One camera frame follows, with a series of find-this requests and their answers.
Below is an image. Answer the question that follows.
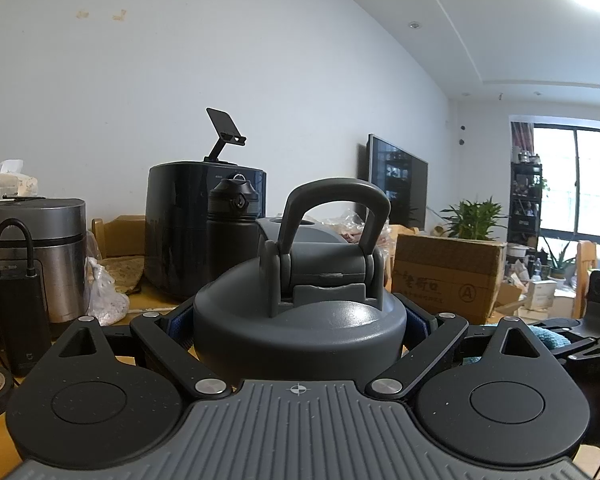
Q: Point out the blue microfibre cloth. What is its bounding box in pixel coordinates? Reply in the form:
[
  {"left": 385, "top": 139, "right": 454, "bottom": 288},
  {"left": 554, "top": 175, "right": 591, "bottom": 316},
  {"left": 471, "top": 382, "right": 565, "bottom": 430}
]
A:
[{"left": 462, "top": 322, "right": 572, "bottom": 366}]

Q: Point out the bag of brown flatbread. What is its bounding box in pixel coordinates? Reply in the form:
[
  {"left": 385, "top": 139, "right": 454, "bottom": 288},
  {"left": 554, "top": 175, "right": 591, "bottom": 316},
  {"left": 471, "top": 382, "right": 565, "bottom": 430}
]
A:
[{"left": 100, "top": 255, "right": 146, "bottom": 296}]

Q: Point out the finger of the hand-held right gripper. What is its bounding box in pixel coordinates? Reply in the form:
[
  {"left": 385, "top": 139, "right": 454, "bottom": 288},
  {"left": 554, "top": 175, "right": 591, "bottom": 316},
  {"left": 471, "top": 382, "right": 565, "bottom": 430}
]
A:
[{"left": 551, "top": 333, "right": 600, "bottom": 373}]

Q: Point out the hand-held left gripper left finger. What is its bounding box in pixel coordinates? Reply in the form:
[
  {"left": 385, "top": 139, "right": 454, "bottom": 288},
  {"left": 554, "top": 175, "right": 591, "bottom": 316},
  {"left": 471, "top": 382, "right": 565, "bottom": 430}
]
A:
[{"left": 53, "top": 304, "right": 234, "bottom": 403}]

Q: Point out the flat screen television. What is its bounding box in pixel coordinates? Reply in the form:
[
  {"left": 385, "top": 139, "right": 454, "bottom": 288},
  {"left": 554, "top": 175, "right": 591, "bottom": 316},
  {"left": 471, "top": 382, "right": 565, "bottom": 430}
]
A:
[{"left": 367, "top": 133, "right": 429, "bottom": 231}]

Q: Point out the small potted aloe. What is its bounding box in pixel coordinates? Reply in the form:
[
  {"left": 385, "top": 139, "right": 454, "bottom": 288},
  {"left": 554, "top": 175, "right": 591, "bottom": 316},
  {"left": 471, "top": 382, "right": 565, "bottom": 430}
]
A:
[{"left": 541, "top": 235, "right": 578, "bottom": 281}]

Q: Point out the black portable air pump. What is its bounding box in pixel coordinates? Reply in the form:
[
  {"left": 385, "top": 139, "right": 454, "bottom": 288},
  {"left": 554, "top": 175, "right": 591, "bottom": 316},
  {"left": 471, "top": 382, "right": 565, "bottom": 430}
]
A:
[{"left": 0, "top": 217, "right": 53, "bottom": 376}]

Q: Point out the black phone stand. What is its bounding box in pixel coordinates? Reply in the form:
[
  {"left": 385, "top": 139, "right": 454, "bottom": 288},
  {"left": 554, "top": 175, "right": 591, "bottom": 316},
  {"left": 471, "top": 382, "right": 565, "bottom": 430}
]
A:
[{"left": 204, "top": 107, "right": 247, "bottom": 163}]

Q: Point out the white granule plastic bag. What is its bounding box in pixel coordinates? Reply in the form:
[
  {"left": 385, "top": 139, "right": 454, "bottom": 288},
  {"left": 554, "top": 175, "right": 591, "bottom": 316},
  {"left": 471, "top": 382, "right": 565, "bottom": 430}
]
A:
[{"left": 84, "top": 245, "right": 131, "bottom": 326}]

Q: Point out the bag of round flatbreads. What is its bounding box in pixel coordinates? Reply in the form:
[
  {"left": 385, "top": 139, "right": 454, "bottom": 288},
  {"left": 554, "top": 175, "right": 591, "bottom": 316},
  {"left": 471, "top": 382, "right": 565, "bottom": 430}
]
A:
[{"left": 325, "top": 210, "right": 396, "bottom": 247}]

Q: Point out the patterned curtain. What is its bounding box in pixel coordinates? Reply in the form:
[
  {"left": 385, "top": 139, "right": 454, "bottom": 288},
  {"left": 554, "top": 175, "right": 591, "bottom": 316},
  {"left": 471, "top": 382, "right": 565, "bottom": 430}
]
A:
[{"left": 510, "top": 121, "right": 535, "bottom": 161}]

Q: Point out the grey steel rice cooker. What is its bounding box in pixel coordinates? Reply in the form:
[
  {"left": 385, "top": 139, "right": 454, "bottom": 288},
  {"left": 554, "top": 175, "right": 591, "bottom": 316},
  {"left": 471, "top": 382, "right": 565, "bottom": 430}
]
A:
[{"left": 0, "top": 197, "right": 88, "bottom": 326}]

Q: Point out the green potted plant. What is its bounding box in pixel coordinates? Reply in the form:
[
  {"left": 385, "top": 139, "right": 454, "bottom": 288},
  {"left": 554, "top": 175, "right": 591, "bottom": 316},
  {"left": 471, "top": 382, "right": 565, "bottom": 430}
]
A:
[{"left": 437, "top": 197, "right": 508, "bottom": 243}]

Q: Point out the dark blue air fryer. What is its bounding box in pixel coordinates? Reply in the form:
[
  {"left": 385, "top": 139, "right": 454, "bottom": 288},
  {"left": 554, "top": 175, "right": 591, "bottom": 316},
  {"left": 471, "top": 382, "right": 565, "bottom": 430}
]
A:
[{"left": 144, "top": 160, "right": 268, "bottom": 302}]

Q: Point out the window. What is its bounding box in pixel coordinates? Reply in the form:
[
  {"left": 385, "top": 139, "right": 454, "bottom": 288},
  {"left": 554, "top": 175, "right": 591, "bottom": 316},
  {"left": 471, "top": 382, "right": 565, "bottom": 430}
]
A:
[{"left": 510, "top": 115, "right": 600, "bottom": 261}]

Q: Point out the wooden chair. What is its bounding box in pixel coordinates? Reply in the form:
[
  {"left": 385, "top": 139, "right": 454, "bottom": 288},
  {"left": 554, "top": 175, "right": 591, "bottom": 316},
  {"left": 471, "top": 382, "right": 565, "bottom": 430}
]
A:
[
  {"left": 91, "top": 215, "right": 148, "bottom": 261},
  {"left": 575, "top": 240, "right": 598, "bottom": 318}
]

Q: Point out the clear shaker bottle grey lid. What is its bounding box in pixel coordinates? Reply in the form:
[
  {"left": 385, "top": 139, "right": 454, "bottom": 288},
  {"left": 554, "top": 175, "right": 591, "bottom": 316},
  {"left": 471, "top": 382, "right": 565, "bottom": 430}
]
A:
[{"left": 192, "top": 177, "right": 408, "bottom": 380}]

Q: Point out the black frosted water bottle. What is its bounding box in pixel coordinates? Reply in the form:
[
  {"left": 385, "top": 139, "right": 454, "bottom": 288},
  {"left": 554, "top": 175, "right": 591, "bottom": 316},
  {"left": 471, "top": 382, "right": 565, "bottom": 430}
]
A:
[{"left": 206, "top": 174, "right": 263, "bottom": 281}]

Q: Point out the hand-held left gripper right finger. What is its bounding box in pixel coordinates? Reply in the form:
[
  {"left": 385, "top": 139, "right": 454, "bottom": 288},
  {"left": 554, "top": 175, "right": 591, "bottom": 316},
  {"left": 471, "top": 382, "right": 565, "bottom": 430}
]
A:
[{"left": 363, "top": 304, "right": 552, "bottom": 404}]

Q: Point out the black shelf rack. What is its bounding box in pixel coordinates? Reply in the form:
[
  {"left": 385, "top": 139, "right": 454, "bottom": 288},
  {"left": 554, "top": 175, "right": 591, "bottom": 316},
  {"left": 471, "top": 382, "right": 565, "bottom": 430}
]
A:
[{"left": 510, "top": 162, "right": 543, "bottom": 248}]

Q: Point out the white tissue box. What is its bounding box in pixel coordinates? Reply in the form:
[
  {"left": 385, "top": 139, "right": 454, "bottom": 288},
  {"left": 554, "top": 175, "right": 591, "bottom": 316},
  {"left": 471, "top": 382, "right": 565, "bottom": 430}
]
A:
[{"left": 0, "top": 160, "right": 40, "bottom": 201}]

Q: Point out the small white box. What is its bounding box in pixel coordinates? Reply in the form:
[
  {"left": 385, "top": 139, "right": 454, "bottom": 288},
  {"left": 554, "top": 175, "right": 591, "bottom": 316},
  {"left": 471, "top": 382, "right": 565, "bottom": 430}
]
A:
[{"left": 522, "top": 280, "right": 558, "bottom": 311}]

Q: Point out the cardboard box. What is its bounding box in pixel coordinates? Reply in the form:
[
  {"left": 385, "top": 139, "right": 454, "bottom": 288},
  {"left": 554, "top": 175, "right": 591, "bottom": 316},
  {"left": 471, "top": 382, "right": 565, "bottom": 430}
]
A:
[{"left": 390, "top": 232, "right": 508, "bottom": 325}]

